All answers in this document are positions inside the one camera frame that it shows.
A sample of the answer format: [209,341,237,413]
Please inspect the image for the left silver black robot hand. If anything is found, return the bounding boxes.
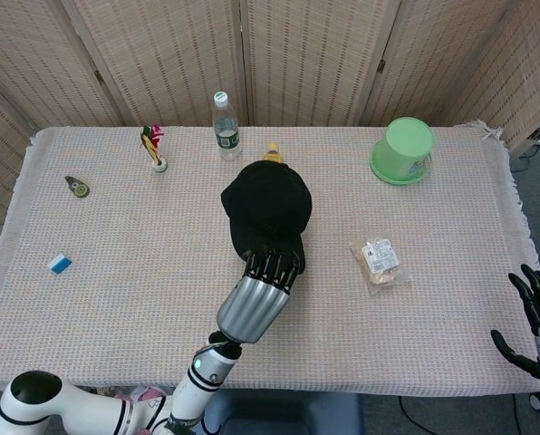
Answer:
[217,244,307,344]

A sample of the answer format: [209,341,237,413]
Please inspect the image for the black baseball cap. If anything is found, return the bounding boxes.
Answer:
[219,160,314,276]

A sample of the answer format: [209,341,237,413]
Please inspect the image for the blue grey chair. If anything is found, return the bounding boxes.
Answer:
[201,389,365,435]

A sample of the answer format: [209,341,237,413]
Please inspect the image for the beige woven tablecloth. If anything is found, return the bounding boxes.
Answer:
[0,120,540,395]

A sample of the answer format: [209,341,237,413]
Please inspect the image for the pink plastic bag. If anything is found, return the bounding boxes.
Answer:
[95,384,180,409]

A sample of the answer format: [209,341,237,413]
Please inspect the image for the clear snack packet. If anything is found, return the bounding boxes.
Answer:
[349,236,411,295]

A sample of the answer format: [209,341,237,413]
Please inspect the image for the clear plastic water bottle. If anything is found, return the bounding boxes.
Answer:
[212,91,244,161]

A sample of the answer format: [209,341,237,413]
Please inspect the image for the colourful feather shuttlecock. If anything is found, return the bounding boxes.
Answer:
[139,124,169,174]

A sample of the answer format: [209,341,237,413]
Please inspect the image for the blue white eraser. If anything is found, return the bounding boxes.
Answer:
[47,253,73,275]

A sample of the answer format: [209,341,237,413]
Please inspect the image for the green plastic bucket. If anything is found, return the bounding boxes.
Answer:
[370,116,436,187]

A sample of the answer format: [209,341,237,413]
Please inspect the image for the bamboo folding screen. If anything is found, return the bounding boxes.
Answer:
[0,0,540,246]

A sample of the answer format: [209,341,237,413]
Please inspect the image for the black floor cable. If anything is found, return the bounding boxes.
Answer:
[399,396,437,431]

